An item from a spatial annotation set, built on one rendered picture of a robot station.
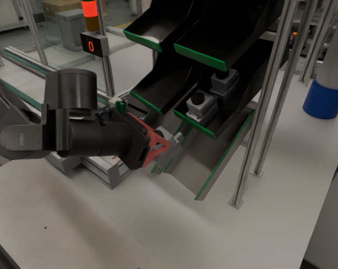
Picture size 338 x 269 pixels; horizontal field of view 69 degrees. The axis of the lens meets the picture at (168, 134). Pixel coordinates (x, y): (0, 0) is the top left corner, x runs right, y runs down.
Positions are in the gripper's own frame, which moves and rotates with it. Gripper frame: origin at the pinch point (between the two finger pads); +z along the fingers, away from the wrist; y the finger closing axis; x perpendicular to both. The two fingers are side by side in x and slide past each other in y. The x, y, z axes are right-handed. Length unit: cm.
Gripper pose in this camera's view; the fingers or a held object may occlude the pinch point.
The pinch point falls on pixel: (158, 139)
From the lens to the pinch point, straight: 49.8
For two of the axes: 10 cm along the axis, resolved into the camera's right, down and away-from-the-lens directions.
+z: 6.7, 0.3, 7.4
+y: -6.3, -5.0, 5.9
